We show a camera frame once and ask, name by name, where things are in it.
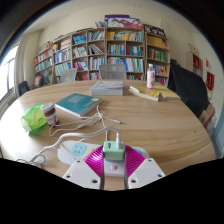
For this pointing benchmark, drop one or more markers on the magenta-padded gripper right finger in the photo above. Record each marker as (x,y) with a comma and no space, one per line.
(143,173)

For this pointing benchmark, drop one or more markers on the green plastic bag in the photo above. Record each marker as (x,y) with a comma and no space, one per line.
(33,117)

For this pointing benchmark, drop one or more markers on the dark chair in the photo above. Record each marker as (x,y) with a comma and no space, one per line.
(23,88)

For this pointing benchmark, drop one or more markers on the small jar with red label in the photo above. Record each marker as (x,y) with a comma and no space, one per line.
(50,115)

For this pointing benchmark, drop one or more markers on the red wall poster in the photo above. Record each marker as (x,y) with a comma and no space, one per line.
(210,80)

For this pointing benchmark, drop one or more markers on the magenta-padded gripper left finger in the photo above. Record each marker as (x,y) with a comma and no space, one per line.
(85,173)

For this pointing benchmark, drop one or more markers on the white power strip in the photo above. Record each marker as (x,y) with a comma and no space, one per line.
(75,150)

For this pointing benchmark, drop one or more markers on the cardboard box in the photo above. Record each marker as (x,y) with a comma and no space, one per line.
(206,116)

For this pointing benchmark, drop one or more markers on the yellow book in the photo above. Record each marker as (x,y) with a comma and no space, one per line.
(169,93)
(144,93)

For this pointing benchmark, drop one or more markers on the teal book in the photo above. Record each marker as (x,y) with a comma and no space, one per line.
(78,103)

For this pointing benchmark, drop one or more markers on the grey mesh chair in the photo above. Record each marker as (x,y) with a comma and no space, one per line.
(68,76)
(112,71)

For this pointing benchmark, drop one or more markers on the small wall shelf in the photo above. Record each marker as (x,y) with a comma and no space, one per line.
(195,63)

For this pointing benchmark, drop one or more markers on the mint green charger block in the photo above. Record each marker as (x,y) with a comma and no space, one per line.
(112,151)

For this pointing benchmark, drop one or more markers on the grey book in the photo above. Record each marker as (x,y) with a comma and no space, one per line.
(106,88)

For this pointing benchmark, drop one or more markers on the black cloth cover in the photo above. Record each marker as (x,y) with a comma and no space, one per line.
(190,88)

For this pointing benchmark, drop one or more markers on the wooden bookshelf unit with books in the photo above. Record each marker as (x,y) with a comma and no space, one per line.
(123,50)

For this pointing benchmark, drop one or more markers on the clear bottle with red label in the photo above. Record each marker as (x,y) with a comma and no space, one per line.
(151,78)

